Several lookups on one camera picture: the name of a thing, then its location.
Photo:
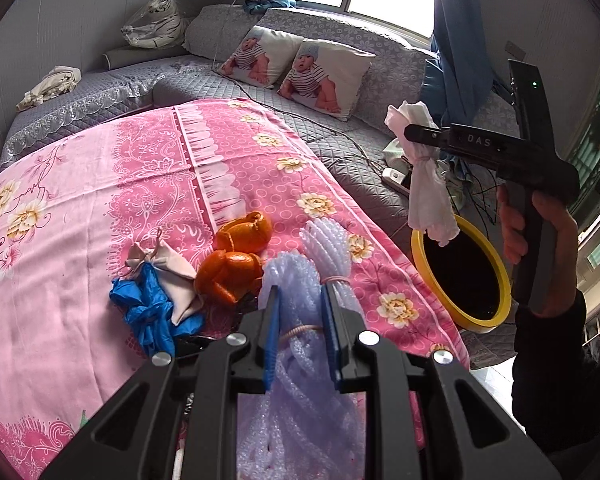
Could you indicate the blue disposable glove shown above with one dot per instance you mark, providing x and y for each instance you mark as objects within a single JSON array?
[{"x": 145, "y": 310}]

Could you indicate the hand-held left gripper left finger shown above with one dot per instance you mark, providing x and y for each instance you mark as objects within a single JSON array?
[{"x": 272, "y": 340}]

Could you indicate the baby print pillow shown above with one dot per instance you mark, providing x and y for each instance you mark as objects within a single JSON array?
[
  {"x": 325, "y": 80},
  {"x": 255, "y": 55}
]

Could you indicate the grey flat cushion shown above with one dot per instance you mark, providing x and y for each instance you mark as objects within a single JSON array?
[{"x": 125, "y": 56}]

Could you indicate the yellow round waste bin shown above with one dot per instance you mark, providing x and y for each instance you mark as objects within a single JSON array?
[{"x": 470, "y": 280}]

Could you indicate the white power strip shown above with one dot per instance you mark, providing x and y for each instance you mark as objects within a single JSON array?
[{"x": 394, "y": 180}]

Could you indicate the light green cloth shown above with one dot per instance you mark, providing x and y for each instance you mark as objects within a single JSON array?
[{"x": 394, "y": 150}]

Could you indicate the white tissue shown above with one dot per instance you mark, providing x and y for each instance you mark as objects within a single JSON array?
[{"x": 427, "y": 200}]

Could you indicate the pink floral blanket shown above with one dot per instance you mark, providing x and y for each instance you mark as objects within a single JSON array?
[{"x": 130, "y": 160}]

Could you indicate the person's right hand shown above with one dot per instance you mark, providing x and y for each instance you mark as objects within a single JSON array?
[{"x": 560, "y": 250}]

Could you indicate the white tiger plush toy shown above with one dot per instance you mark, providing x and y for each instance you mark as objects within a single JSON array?
[{"x": 155, "y": 20}]

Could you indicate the white foam net bundle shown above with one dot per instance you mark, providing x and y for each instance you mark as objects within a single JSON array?
[{"x": 300, "y": 280}]

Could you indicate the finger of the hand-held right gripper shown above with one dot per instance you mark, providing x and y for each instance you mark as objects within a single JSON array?
[{"x": 425, "y": 136}]

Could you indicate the grey quilted sofa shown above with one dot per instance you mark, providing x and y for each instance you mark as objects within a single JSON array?
[{"x": 205, "y": 85}]

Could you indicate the person's right forearm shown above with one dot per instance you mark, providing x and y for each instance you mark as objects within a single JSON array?
[{"x": 550, "y": 370}]

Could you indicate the orange peel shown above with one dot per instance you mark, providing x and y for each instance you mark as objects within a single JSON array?
[
  {"x": 227, "y": 275},
  {"x": 245, "y": 232}
]

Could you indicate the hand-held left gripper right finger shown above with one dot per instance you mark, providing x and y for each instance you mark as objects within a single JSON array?
[{"x": 330, "y": 340}]

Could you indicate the beige crumpled cloth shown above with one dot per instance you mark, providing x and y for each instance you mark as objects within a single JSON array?
[{"x": 50, "y": 87}]

